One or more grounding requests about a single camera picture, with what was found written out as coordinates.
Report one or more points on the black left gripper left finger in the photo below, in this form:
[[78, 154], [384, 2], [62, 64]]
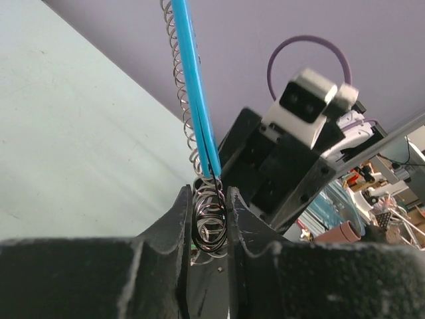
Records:
[[117, 277]]

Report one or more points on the large metal keyring blue handle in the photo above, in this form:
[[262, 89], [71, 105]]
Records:
[[187, 74]]

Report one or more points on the small split rings bunch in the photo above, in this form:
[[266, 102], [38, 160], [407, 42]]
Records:
[[210, 219]]

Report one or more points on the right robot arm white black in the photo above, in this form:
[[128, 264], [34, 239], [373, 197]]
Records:
[[359, 135]]

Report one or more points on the right aluminium frame post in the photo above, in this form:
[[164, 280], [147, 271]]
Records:
[[402, 131]]

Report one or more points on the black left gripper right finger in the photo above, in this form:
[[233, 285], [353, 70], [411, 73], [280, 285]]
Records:
[[271, 277]]

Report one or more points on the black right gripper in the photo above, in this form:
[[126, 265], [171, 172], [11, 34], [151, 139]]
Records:
[[274, 171]]

